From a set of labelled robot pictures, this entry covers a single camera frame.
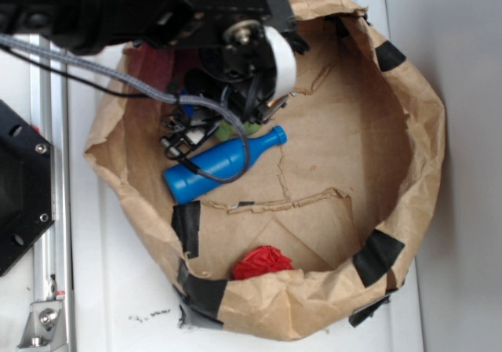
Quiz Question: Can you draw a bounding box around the red crumpled paper ball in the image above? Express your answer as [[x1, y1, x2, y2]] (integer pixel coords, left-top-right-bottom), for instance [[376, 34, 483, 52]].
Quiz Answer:
[[232, 245, 294, 280]]

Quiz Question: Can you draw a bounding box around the grey braided cable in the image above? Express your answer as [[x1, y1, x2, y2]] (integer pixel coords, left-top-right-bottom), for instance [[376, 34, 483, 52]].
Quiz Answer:
[[0, 33, 252, 184]]

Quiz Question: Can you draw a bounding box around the brown paper bag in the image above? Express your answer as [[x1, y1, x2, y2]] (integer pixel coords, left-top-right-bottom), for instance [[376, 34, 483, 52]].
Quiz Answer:
[[85, 0, 446, 340]]

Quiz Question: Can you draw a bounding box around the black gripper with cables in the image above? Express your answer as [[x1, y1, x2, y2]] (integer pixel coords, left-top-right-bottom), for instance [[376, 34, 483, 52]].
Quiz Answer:
[[158, 0, 311, 161]]

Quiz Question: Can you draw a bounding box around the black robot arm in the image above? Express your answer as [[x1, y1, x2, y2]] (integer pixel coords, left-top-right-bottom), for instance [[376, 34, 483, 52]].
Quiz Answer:
[[1, 0, 308, 160]]

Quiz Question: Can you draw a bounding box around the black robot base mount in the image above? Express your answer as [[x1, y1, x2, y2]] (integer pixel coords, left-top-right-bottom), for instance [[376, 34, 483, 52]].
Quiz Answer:
[[1, 102, 53, 276]]

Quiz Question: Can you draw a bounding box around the metal corner bracket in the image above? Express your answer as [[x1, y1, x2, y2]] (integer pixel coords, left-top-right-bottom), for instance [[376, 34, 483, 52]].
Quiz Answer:
[[16, 300, 67, 351]]

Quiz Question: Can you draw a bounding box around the aluminium extrusion rail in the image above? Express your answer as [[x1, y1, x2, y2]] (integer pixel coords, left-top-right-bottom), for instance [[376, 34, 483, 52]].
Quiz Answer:
[[17, 53, 76, 351]]

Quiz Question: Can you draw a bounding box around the green plush frog toy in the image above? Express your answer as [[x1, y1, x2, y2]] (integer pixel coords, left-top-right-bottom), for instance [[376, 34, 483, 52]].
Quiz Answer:
[[215, 121, 261, 142]]

